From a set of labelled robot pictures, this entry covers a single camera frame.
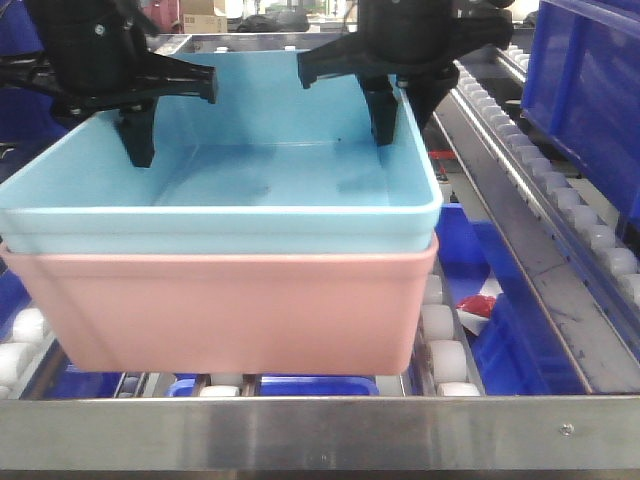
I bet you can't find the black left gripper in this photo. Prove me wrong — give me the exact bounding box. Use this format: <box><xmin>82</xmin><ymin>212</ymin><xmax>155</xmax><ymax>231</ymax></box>
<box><xmin>25</xmin><ymin>1</ymin><xmax>218</xmax><ymax>168</ymax></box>

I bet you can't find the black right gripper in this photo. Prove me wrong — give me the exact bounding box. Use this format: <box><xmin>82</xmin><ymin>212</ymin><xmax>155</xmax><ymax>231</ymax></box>
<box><xmin>297</xmin><ymin>1</ymin><xmax>513</xmax><ymax>146</ymax></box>

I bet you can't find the light blue plastic box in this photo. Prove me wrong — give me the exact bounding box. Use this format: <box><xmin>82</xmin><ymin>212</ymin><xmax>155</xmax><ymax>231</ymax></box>
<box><xmin>1</xmin><ymin>50</ymin><xmax>442</xmax><ymax>254</ymax></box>

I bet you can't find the pink plastic box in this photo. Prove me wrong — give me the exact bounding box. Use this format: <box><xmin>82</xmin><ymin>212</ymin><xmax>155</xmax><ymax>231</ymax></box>
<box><xmin>1</xmin><ymin>244</ymin><xmax>438</xmax><ymax>375</ymax></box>

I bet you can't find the dark blue crate below shelf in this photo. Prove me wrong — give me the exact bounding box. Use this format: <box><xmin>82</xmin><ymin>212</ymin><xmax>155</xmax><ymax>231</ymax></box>
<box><xmin>436</xmin><ymin>204</ymin><xmax>585</xmax><ymax>395</ymax></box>

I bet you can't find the cardboard box background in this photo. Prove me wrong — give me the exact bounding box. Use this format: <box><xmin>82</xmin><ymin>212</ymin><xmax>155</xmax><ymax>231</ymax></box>
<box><xmin>179</xmin><ymin>0</ymin><xmax>228</xmax><ymax>34</ymax></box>

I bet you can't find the dark blue crate left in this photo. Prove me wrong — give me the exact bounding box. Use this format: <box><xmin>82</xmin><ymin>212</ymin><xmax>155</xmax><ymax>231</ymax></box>
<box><xmin>1</xmin><ymin>1</ymin><xmax>67</xmax><ymax>153</ymax></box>

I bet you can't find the white roller track right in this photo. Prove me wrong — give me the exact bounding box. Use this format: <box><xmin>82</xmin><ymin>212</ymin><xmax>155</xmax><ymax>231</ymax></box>
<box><xmin>453</xmin><ymin>61</ymin><xmax>639</xmax><ymax>308</ymax></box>

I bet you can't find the white roller track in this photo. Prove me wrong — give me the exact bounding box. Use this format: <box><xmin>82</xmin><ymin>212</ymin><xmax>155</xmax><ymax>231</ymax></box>
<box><xmin>453</xmin><ymin>61</ymin><xmax>639</xmax><ymax>308</ymax></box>
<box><xmin>421</xmin><ymin>274</ymin><xmax>481</xmax><ymax>397</ymax></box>

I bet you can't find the dark blue crate right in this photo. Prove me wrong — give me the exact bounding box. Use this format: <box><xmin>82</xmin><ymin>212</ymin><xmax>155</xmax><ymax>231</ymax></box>
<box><xmin>522</xmin><ymin>1</ymin><xmax>639</xmax><ymax>223</ymax></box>

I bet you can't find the red white package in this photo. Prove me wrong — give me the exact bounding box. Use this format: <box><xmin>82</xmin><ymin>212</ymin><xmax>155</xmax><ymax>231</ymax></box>
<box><xmin>456</xmin><ymin>276</ymin><xmax>503</xmax><ymax>336</ymax></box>

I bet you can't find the white roller track centre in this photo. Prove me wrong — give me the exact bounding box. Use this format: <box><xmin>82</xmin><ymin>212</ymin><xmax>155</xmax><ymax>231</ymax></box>
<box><xmin>421</xmin><ymin>274</ymin><xmax>481</xmax><ymax>397</ymax></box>

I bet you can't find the stainless steel shelf frame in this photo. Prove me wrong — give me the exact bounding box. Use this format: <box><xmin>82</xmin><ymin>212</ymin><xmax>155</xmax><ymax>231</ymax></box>
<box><xmin>1</xmin><ymin>34</ymin><xmax>639</xmax><ymax>479</ymax></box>

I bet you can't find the steel divider rail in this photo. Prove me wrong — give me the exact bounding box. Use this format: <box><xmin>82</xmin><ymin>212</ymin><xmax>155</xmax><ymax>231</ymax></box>
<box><xmin>434</xmin><ymin>90</ymin><xmax>639</xmax><ymax>394</ymax></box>

